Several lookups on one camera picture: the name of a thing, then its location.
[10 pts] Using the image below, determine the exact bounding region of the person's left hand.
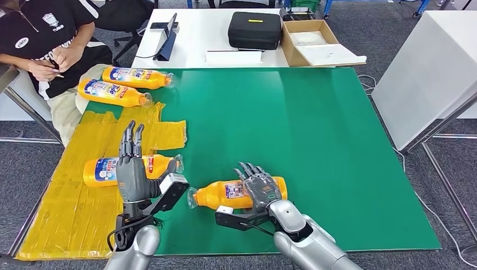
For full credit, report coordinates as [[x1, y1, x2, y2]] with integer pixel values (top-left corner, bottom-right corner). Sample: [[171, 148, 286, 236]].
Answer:
[[52, 44, 86, 73]]

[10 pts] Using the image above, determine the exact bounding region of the person's right hand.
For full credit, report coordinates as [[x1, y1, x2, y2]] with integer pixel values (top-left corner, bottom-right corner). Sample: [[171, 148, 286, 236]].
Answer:
[[28, 60, 62, 82]]

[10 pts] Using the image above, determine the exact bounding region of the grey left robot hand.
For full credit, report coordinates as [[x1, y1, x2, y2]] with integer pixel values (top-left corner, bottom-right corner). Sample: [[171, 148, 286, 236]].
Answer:
[[115, 120, 179, 205]]

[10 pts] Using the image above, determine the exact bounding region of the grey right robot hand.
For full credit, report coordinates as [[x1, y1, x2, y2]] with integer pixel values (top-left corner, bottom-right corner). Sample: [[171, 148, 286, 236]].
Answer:
[[233, 162, 283, 214]]

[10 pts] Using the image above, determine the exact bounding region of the orange detergent bottle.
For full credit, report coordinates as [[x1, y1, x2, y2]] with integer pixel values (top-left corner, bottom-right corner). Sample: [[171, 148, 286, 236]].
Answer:
[[102, 66, 175, 91], [186, 176, 289, 210], [82, 154, 185, 188], [78, 78, 153, 109]]

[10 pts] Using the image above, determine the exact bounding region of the grey metal desk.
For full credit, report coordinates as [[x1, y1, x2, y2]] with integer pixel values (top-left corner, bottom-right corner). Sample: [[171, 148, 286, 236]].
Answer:
[[0, 63, 63, 145]]

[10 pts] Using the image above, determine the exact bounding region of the person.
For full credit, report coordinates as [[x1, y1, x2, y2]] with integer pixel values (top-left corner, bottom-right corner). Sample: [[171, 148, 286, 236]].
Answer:
[[0, 0, 113, 147]]

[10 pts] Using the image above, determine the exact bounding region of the yellow tape patch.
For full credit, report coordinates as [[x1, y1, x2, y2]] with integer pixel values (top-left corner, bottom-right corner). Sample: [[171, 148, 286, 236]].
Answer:
[[15, 101, 187, 260]]

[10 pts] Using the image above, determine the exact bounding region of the black office chair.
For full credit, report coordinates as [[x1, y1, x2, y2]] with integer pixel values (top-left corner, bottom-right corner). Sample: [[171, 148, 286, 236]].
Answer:
[[88, 0, 160, 68]]

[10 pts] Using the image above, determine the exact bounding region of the black phone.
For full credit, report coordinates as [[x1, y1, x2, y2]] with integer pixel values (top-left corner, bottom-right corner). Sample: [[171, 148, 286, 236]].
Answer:
[[150, 21, 179, 30]]

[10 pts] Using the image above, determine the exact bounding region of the dark tablet on stand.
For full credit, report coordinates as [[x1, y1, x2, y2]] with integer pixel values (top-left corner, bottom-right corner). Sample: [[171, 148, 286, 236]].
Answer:
[[153, 12, 178, 62]]

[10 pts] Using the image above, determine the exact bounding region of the white desk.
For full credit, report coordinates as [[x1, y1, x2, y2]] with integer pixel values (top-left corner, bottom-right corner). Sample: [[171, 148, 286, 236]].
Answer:
[[131, 8, 291, 69]]

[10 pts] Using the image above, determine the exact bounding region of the white paper sheet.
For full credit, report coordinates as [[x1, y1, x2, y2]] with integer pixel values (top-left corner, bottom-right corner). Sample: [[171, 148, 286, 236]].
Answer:
[[205, 51, 263, 65]]

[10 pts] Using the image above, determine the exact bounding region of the thin black pen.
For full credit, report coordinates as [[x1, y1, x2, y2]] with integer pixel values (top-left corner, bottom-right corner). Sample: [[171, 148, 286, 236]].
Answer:
[[207, 48, 266, 53]]

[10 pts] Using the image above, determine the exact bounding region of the open cardboard box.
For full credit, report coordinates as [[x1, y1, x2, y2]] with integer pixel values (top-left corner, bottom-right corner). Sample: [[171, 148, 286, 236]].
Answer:
[[280, 19, 368, 69]]

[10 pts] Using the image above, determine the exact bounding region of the white foam panel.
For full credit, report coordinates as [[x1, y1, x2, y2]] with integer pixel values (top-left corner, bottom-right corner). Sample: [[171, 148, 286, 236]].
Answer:
[[296, 43, 368, 68]]

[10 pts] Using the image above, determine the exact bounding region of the white plastic bag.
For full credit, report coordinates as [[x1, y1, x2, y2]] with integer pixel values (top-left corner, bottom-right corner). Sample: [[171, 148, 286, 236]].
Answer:
[[289, 31, 329, 47]]

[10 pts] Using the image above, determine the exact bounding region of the black zip case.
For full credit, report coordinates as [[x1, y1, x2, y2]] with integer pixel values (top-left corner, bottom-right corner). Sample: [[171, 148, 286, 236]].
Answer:
[[227, 11, 283, 51]]

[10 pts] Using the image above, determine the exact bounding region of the green crate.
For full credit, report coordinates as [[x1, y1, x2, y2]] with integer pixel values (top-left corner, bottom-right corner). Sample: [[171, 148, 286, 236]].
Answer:
[[290, 0, 321, 14]]

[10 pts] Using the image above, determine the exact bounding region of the white side table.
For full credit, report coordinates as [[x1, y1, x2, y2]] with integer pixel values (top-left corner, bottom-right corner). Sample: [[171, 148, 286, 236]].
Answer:
[[372, 10, 477, 241]]

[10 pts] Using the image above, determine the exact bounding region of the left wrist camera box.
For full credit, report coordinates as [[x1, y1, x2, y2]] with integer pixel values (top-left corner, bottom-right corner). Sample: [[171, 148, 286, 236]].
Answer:
[[143, 173, 191, 218]]

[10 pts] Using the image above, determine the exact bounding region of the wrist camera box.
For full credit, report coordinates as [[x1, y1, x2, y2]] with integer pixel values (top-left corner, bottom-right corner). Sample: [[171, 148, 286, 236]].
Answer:
[[214, 205, 276, 232], [143, 173, 191, 218]]

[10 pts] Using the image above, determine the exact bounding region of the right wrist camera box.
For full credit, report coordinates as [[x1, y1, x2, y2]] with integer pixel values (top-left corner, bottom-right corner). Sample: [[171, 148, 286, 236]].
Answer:
[[214, 205, 276, 232]]

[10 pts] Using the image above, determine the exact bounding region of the white floor cable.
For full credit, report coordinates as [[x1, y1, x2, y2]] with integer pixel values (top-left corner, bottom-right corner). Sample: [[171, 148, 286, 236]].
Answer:
[[357, 74, 378, 95], [392, 146, 477, 268]]

